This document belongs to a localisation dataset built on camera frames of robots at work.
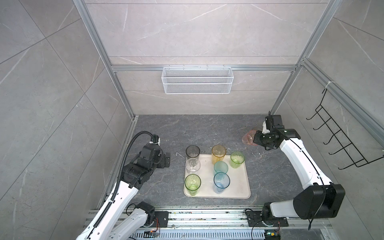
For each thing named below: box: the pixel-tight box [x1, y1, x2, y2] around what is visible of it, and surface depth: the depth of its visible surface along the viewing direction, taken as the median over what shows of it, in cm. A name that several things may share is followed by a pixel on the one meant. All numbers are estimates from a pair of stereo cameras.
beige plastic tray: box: [183, 154, 251, 199], surface depth 86 cm
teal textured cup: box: [214, 161, 229, 174], surface depth 86 cm
